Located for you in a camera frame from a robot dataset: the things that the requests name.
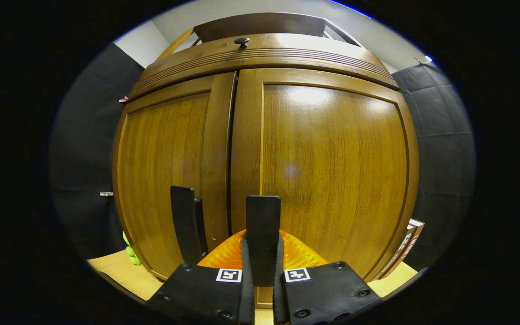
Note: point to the wooden cabinet drawer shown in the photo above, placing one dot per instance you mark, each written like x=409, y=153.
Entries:
x=287, y=49

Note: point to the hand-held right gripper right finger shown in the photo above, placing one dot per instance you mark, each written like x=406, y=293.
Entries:
x=279, y=298

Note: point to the black drawer knob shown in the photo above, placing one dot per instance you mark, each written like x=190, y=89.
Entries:
x=242, y=42

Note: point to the black backdrop cloth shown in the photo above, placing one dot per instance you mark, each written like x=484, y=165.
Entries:
x=440, y=158

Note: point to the wooden shoe cabinet door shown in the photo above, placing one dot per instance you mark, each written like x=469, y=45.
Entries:
x=160, y=158
x=332, y=158

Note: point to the wooden double-door shoe cabinet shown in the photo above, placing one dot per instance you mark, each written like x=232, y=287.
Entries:
x=260, y=25

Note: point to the white clip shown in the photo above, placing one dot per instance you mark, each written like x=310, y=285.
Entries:
x=106, y=194

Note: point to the dark brown book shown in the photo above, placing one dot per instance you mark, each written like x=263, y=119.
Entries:
x=397, y=259

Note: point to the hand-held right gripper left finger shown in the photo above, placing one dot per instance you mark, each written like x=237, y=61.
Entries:
x=247, y=298

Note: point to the green frog toy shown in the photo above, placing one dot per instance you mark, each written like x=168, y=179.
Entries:
x=131, y=253

